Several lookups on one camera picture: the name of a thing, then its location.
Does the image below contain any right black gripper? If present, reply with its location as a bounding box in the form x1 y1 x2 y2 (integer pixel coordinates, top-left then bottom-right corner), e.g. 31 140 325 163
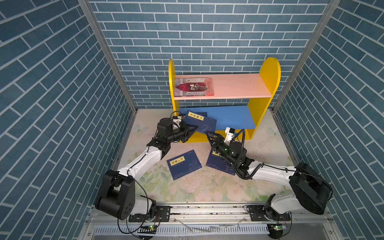
207 130 237 167

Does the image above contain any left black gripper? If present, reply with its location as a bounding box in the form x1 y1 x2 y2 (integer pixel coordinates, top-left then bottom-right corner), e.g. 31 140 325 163
165 122 197 144

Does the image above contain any navy book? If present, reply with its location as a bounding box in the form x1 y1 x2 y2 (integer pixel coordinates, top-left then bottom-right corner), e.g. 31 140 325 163
184 111 217 134
167 150 202 181
206 150 235 176

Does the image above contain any pink red cover book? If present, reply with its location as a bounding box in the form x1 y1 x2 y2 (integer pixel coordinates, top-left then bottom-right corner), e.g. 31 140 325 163
174 78 214 97

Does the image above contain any navy book paw print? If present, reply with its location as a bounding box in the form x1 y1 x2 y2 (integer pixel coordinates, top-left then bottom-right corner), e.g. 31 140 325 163
184 111 207 121

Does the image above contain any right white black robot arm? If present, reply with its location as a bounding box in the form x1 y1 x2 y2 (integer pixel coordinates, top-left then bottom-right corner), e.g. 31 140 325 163
206 133 333 221

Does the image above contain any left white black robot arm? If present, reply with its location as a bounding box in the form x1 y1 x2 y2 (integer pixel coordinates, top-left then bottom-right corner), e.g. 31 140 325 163
95 118 198 220

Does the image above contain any yellow pink blue bookshelf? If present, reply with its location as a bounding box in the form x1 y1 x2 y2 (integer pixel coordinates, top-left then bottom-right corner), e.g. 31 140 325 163
169 58 282 140

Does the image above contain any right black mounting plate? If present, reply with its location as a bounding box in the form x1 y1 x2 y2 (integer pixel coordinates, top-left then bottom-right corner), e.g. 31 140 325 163
246 205 292 222

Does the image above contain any black mounting plate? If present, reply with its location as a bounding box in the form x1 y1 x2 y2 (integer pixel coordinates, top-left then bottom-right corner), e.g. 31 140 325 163
246 205 292 222
129 206 171 223

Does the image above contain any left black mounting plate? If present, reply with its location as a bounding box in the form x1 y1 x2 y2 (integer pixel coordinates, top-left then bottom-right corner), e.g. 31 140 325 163
129 206 171 223

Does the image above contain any left green circuit board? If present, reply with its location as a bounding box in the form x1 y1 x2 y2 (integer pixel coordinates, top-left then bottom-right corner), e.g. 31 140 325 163
138 225 158 235

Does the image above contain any green circuit board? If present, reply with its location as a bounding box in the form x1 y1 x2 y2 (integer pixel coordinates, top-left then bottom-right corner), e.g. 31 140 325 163
138 225 158 235
267 224 285 240

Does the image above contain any right green circuit board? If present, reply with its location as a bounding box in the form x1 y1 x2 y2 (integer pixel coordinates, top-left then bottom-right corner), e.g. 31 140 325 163
267 224 285 240

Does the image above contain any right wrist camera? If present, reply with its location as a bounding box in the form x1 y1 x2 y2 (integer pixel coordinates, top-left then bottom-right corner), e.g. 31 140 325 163
225 127 236 145

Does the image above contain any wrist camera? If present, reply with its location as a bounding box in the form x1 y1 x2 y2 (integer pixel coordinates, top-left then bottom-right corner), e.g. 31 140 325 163
225 127 236 145
171 116 184 127

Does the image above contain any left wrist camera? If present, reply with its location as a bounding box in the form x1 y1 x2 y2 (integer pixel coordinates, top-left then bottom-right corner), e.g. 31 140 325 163
171 116 184 127

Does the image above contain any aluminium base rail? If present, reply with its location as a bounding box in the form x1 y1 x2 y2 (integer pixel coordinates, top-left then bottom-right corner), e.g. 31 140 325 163
79 202 342 240

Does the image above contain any white slotted cable duct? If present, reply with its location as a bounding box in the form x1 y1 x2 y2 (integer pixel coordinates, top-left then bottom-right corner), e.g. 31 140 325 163
93 224 270 237

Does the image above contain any left aluminium corner post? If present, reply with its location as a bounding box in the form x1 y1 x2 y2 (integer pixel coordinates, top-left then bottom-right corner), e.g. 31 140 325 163
78 0 137 114

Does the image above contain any aluminium corner post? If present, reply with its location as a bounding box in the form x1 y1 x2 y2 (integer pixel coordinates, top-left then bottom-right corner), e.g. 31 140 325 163
78 0 137 114
272 0 341 114

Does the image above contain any right aluminium corner post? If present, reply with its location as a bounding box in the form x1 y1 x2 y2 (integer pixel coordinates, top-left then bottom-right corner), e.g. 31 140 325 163
272 0 341 114

